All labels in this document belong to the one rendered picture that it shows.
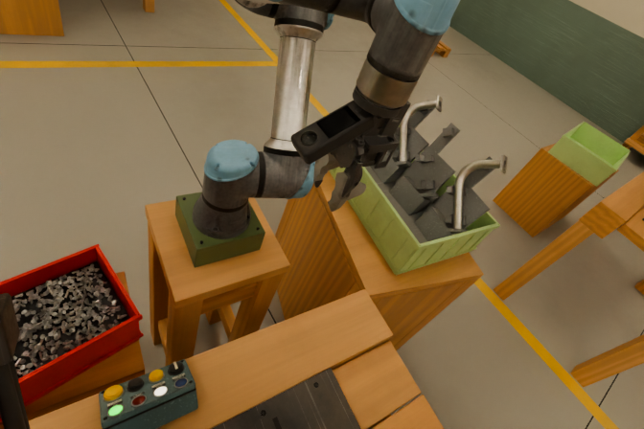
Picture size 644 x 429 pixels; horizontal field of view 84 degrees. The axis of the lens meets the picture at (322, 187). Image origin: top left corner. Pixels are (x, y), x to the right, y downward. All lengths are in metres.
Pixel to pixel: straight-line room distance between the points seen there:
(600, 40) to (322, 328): 6.80
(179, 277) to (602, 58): 6.93
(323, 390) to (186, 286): 0.41
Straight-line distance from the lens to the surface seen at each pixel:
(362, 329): 0.97
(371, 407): 0.94
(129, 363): 0.96
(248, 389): 0.85
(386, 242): 1.25
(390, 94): 0.48
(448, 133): 1.40
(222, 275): 1.00
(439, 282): 1.35
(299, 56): 0.87
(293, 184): 0.87
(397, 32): 0.46
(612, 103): 7.22
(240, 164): 0.82
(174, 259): 1.02
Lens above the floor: 1.70
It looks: 41 degrees down
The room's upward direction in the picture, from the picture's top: 24 degrees clockwise
